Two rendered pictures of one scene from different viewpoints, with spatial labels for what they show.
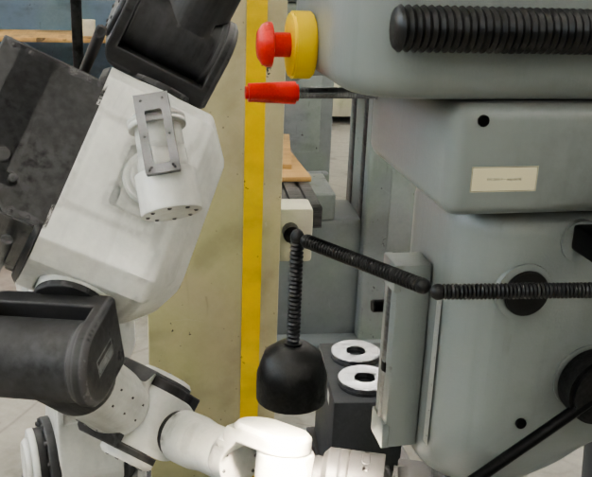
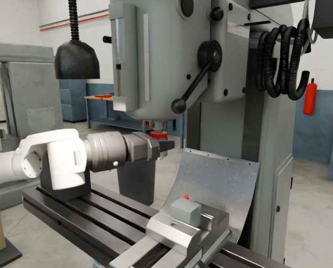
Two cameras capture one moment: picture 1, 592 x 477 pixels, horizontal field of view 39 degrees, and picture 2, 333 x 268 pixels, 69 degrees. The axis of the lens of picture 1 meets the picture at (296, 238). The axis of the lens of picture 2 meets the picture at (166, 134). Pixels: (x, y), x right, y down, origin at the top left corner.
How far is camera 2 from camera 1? 57 cm
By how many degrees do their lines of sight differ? 39
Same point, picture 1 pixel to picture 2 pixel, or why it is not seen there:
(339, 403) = not seen: hidden behind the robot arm
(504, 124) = not seen: outside the picture
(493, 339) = (176, 30)
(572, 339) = (199, 36)
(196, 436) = not seen: outside the picture
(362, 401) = not seen: hidden behind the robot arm
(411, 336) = (132, 45)
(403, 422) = (133, 95)
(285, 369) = (78, 49)
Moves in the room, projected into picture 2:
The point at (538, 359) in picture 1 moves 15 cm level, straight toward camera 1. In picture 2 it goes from (191, 43) to (235, 32)
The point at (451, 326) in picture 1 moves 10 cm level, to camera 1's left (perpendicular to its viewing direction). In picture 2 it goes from (156, 27) to (109, 20)
